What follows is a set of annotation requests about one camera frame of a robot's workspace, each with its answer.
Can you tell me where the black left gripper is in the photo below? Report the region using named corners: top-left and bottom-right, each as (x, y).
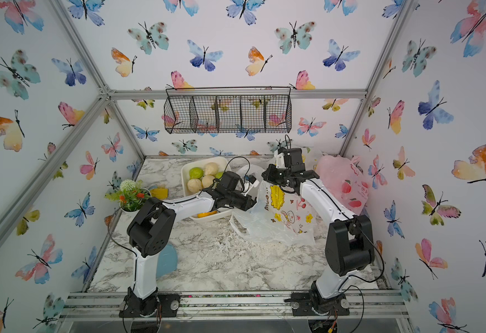
top-left (225, 193), bottom-right (269, 215)

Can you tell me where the white cartoon print plastic bag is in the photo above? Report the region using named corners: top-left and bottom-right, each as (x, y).
top-left (229, 165), bottom-right (317, 246)

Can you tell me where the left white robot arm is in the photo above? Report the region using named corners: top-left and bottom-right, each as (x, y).
top-left (119, 171), bottom-right (257, 319)

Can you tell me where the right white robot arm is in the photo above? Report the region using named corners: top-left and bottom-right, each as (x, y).
top-left (262, 148), bottom-right (376, 315)

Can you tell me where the yellow orange fruit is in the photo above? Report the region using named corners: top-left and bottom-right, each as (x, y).
top-left (197, 211), bottom-right (219, 219)

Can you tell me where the light green pear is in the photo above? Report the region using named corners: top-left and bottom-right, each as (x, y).
top-left (189, 167), bottom-right (204, 180)

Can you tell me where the pink apple print plastic bag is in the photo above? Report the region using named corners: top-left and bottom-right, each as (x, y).
top-left (316, 155), bottom-right (369, 215)

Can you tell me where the small yellow object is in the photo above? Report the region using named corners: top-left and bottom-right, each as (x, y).
top-left (149, 188), bottom-right (169, 201)

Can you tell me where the blue paddle shaped board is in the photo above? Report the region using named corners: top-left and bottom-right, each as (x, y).
top-left (156, 244), bottom-right (178, 279)

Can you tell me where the potted plant white pot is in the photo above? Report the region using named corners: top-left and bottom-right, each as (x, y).
top-left (105, 180), bottom-right (151, 212)

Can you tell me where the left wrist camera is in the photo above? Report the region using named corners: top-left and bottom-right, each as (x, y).
top-left (243, 175), bottom-right (260, 195)

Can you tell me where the black wire mesh basket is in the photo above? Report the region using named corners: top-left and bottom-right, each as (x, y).
top-left (162, 86), bottom-right (292, 134)

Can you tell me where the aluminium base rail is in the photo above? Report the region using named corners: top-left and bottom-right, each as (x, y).
top-left (60, 289), bottom-right (409, 321)

